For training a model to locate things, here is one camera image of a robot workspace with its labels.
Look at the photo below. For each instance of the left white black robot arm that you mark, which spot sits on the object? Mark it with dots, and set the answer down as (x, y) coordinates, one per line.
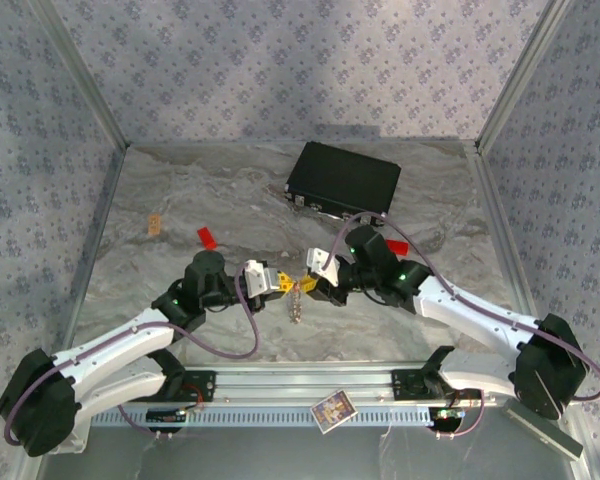
(115, 345)

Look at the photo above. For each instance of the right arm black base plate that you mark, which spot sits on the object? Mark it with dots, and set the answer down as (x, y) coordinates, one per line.
(405, 385)

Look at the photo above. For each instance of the colourful picture card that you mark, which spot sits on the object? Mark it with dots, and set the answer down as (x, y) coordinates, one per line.
(334, 410)

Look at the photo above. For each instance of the aluminium table edge rail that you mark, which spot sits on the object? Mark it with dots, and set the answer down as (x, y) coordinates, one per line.
(492, 200)
(106, 200)

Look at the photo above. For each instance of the grey metal bar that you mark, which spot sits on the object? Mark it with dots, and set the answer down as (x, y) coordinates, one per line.
(540, 430)

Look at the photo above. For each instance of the aluminium mounting rail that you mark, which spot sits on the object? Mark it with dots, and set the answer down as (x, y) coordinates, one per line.
(305, 382)

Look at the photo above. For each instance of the small controller board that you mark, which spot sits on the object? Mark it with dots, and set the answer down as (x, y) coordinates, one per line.
(166, 415)
(447, 415)

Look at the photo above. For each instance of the aluminium frame post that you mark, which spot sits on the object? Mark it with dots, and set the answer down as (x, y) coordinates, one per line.
(85, 75)
(521, 75)

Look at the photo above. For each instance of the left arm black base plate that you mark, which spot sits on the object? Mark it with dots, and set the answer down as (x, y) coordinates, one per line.
(200, 385)

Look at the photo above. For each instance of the black case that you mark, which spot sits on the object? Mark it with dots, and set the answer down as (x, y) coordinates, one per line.
(340, 172)

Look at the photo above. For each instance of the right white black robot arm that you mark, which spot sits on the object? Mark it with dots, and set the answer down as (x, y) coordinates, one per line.
(470, 310)

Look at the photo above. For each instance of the small orange sticker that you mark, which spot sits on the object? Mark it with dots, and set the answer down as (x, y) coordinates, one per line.
(154, 225)

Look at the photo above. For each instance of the white plastic bracket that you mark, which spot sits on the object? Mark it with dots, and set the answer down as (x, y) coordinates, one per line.
(75, 442)

